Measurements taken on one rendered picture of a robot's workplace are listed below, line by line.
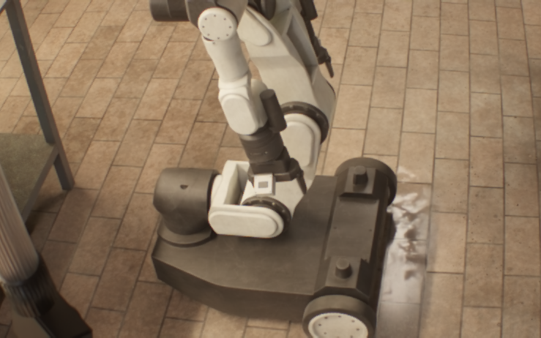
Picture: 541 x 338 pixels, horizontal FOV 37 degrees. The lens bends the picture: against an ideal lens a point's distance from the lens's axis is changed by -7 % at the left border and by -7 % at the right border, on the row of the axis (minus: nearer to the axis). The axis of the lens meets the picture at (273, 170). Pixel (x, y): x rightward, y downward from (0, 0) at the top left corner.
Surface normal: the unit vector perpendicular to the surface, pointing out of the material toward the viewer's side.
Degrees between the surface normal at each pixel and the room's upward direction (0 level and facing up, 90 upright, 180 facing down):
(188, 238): 0
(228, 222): 90
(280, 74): 90
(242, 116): 90
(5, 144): 0
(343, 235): 0
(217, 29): 90
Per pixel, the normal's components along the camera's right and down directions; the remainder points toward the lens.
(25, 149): -0.10, -0.72
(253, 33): -0.19, 0.69
